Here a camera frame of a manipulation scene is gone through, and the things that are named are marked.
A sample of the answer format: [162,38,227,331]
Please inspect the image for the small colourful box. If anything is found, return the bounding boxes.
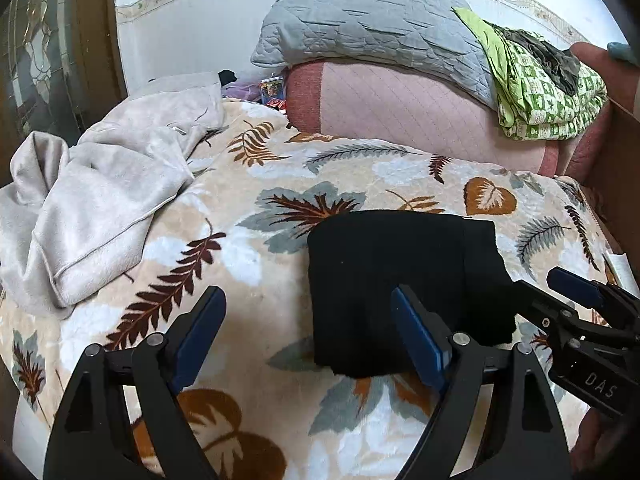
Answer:
[259,77,286,106]

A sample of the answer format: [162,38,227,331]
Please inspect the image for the beige fleece cloth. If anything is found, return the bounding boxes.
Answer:
[0,72,226,321]

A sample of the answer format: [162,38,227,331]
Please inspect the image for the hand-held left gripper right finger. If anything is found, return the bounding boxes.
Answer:
[390,285,573,480]

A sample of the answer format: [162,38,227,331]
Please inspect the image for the dark olive cloth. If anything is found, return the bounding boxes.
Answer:
[500,27,583,96]

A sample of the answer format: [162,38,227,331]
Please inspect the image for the grey quilted pillow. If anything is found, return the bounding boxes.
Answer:
[250,0,501,111]

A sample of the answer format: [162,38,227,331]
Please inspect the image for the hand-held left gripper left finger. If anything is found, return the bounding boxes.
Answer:
[42,285,228,480]

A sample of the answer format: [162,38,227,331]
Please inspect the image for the purple cloth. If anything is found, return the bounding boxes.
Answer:
[220,80,263,103]

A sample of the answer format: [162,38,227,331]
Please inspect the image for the teal object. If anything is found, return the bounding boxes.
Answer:
[606,41,640,68]

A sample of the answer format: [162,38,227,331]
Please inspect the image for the pink cushion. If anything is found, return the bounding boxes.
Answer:
[285,57,613,178]

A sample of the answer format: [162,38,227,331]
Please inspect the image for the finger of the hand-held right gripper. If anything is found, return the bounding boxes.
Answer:
[514,280,583,348]
[546,266,640,318]

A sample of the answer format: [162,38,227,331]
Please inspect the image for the leaf-printed blanket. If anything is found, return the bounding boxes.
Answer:
[0,97,626,480]

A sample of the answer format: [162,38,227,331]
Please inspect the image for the black pants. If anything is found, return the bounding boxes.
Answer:
[306,210,521,378]

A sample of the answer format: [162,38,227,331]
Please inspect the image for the person's right forearm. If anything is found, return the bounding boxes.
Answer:
[570,402,626,480]

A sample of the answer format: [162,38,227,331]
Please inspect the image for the green patterned cloth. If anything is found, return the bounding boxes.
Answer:
[452,6,608,142]

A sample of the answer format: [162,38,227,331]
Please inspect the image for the wooden door with glass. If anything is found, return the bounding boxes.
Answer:
[0,0,128,171]

